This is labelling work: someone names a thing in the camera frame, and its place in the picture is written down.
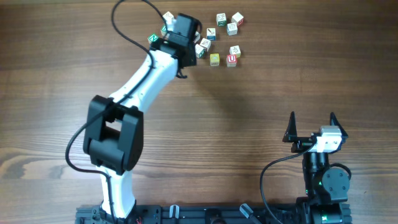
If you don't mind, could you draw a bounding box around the upper green N block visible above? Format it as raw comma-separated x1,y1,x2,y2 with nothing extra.
160,25,167,37

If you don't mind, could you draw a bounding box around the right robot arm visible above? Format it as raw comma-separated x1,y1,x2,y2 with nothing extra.
282,113,353,224

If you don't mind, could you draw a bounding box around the left black camera cable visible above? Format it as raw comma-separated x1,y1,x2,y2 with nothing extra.
65,0,170,224

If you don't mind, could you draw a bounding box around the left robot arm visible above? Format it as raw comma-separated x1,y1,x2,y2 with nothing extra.
83,14,201,223

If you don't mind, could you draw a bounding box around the green Z wooden block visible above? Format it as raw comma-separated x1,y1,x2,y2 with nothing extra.
216,13,227,27

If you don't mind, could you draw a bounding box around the red pattern tilted block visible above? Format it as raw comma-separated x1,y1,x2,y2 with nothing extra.
200,38,211,52

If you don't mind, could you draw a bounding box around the teal sided wooden block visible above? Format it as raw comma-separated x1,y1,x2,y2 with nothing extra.
195,44,206,58

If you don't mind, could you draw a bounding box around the lower green N block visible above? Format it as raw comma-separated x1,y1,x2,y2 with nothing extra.
147,34,159,44

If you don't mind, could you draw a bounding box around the red U wooden block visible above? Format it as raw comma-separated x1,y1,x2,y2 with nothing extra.
226,55,238,67

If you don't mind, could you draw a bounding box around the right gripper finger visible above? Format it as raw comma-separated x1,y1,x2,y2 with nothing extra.
282,111,298,142
330,112,348,139

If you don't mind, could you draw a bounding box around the yellow wooden block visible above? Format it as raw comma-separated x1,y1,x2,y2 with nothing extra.
210,54,220,67

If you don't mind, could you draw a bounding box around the green n block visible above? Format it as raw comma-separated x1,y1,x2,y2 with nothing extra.
147,34,159,44
160,25,167,37

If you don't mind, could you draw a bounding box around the yellow sided picture block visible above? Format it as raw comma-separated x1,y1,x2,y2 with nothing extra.
229,45,241,58

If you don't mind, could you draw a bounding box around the blue sided picture block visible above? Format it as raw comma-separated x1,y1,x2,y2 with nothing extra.
226,22,238,35

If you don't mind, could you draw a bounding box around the blue pattern wooden block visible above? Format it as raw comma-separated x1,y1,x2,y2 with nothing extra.
162,11,175,24

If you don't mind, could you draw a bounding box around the blue brush picture block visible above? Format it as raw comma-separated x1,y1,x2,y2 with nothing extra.
206,28,216,40

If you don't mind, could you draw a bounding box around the white red-sided block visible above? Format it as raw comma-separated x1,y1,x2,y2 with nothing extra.
193,31,201,43

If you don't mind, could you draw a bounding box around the right black camera cable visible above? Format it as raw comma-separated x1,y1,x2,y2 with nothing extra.
259,141,317,224

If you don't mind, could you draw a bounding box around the red sided corner block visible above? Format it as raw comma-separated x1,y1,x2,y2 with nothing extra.
231,12,244,26

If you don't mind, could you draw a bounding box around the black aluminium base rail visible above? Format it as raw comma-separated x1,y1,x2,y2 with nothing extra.
75,203,353,224

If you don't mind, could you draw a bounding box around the black camera cable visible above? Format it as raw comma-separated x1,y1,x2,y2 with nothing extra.
65,0,170,224
259,141,317,224

